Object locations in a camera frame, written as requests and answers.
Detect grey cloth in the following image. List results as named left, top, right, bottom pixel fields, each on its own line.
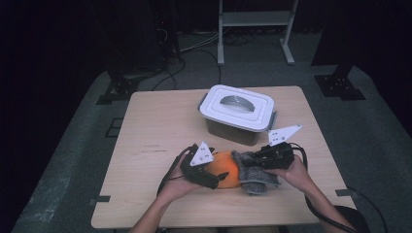
left=231, top=150, right=282, bottom=196

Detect black stand base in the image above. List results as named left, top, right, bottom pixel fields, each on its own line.
left=95, top=74, right=141, bottom=106
left=314, top=64, right=367, bottom=101

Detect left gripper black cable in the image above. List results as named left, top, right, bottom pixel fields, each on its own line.
left=155, top=145, right=195, bottom=197

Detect white floor cables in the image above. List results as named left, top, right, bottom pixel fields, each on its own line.
left=179, top=30, right=222, bottom=53

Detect thin black cable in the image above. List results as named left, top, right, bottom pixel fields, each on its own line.
left=346, top=185, right=390, bottom=233

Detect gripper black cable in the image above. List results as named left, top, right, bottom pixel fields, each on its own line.
left=290, top=142, right=361, bottom=233
left=155, top=145, right=195, bottom=197

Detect black tape rectangle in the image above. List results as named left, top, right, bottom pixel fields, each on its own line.
left=105, top=117, right=124, bottom=139

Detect white metal stand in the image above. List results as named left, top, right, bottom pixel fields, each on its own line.
left=217, top=0, right=299, bottom=67

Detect person's left hand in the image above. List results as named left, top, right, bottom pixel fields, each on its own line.
left=158, top=154, right=202, bottom=202

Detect black round seat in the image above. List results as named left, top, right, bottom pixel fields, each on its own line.
left=336, top=206, right=373, bottom=233

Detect black tape strip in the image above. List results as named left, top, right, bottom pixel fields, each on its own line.
left=88, top=195, right=111, bottom=207
left=334, top=188, right=361, bottom=198

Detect orange plush toy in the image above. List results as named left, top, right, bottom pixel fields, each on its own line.
left=205, top=150, right=242, bottom=189

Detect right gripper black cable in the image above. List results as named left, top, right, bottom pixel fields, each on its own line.
left=290, top=142, right=361, bottom=233

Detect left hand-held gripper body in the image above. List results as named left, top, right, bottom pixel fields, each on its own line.
left=179, top=141, right=220, bottom=190

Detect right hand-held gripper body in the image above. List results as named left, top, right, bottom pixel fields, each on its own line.
left=263, top=124, right=303, bottom=170

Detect white box lid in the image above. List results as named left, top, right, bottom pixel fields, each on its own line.
left=197, top=83, right=276, bottom=133

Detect person's right hand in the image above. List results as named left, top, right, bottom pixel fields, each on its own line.
left=271, top=154, right=314, bottom=192

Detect black floor cable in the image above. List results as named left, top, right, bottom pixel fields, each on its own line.
left=152, top=48, right=223, bottom=91

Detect brown translucent storage box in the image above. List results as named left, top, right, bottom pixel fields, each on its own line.
left=197, top=92, right=279, bottom=147

